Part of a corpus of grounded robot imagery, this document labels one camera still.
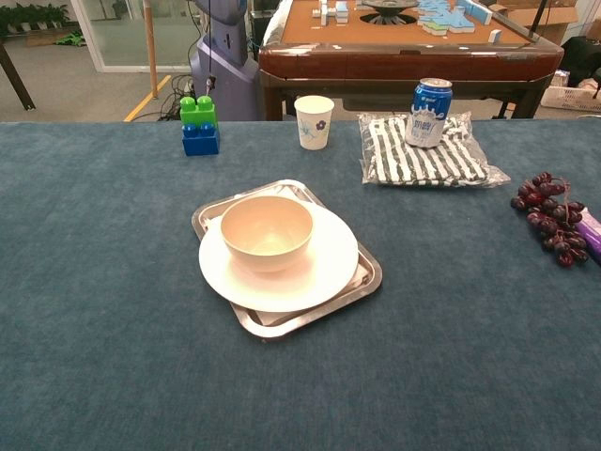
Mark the cream white bowl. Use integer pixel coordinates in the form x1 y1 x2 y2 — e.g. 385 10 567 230
220 195 315 274

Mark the purple robot base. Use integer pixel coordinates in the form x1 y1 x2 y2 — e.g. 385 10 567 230
189 0 261 122

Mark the stainless steel tray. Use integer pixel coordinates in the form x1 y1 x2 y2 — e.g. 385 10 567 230
191 179 383 340

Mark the white round plate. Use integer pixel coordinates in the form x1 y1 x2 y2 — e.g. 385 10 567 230
198 202 360 314

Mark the white paper cup with flower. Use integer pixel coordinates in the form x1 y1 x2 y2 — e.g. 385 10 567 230
294 95 335 151

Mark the blue toy building block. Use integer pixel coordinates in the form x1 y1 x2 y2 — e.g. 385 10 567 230
181 122 221 157

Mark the striped cloth in plastic bag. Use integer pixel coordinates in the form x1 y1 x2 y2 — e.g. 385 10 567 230
358 110 512 189

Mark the green toy building block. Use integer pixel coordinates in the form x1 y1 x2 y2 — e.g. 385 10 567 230
179 95 219 129

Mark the blue milk drink can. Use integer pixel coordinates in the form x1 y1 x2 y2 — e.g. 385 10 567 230
405 77 454 149

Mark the brown mahjong table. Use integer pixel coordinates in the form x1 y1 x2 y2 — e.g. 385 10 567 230
257 0 565 122

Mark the wooden pole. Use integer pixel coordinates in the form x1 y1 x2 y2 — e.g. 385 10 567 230
143 0 160 100

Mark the dark purple grape bunch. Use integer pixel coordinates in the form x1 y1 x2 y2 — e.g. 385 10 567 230
510 171 591 269

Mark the purple wrapped package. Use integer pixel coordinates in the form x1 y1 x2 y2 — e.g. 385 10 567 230
575 208 601 267

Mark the white plastic basket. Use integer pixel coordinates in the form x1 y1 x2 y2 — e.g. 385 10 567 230
540 70 601 114

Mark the cardboard box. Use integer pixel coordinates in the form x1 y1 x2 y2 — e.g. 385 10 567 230
487 0 601 46

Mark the dark table leg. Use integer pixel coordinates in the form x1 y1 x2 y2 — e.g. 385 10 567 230
0 39 37 112

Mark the potted green plants row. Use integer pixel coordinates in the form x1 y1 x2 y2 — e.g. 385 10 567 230
0 2 70 35

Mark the black hanging cable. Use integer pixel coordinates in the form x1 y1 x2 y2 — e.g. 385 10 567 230
204 0 218 98

